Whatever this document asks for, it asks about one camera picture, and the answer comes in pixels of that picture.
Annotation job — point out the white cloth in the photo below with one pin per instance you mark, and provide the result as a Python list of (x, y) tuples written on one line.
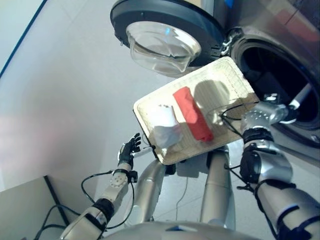
[(165, 125)]

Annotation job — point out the round glass washer door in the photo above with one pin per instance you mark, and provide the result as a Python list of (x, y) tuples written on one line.
[(200, 22)]

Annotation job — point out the grey board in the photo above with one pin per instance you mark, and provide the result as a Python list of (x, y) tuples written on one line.
[(22, 205)]

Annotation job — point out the silver robot leg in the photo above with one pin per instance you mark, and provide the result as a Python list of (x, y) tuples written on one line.
[(217, 187), (150, 187)]

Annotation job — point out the silver right robot leg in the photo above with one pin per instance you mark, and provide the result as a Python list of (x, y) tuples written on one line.
[(217, 187)]

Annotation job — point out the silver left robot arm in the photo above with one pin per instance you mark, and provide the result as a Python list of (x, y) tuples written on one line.
[(117, 182)]

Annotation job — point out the dark grey washing machine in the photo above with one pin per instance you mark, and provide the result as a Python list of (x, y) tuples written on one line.
[(275, 25)]

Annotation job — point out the silver left robot leg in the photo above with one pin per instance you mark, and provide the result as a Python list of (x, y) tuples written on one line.
[(150, 187)]

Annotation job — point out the cream woven tray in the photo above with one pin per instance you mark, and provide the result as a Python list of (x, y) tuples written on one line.
[(225, 75)]

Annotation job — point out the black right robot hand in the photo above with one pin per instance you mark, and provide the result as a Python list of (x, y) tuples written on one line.
[(291, 112)]

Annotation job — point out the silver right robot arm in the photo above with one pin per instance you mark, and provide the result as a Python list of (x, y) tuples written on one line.
[(275, 170)]

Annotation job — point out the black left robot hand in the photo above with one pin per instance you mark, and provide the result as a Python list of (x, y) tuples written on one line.
[(126, 153)]

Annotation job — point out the red cloth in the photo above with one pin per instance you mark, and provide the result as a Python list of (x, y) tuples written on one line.
[(192, 112)]

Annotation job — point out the silver robot torso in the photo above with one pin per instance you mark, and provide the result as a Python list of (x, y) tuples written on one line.
[(187, 231)]

